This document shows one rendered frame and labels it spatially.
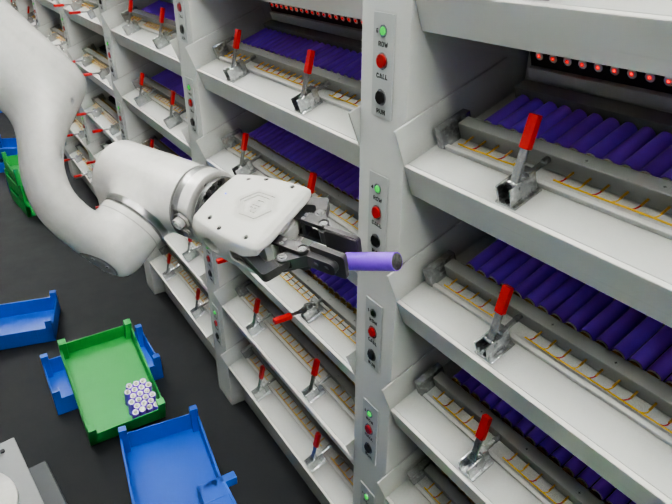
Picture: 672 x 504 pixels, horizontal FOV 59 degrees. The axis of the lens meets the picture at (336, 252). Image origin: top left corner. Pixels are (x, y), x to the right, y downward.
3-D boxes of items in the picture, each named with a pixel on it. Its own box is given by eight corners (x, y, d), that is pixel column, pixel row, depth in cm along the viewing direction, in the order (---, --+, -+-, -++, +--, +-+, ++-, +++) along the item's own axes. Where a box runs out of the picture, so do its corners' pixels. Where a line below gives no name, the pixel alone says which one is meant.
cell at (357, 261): (397, 247, 55) (345, 248, 60) (388, 260, 54) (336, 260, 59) (405, 262, 56) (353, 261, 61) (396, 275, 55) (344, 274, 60)
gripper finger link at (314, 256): (272, 253, 58) (330, 276, 55) (290, 232, 60) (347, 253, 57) (278, 275, 60) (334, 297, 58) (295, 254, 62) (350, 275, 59)
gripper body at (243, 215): (170, 210, 61) (257, 243, 56) (231, 153, 67) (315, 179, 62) (191, 259, 66) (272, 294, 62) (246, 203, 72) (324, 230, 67)
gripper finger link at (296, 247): (254, 261, 58) (308, 250, 58) (251, 228, 61) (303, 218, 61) (260, 280, 60) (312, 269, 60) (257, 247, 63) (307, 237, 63)
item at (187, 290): (221, 358, 172) (200, 327, 164) (155, 270, 217) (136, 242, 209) (278, 317, 178) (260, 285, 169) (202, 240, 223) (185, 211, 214)
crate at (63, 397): (58, 415, 165) (51, 393, 162) (45, 375, 180) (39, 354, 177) (164, 377, 180) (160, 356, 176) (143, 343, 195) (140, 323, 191)
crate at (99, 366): (166, 416, 165) (166, 402, 159) (90, 446, 156) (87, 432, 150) (130, 333, 180) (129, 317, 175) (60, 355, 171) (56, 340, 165)
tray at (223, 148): (365, 293, 92) (338, 225, 84) (213, 175, 137) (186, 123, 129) (460, 222, 98) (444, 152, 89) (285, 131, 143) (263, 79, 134)
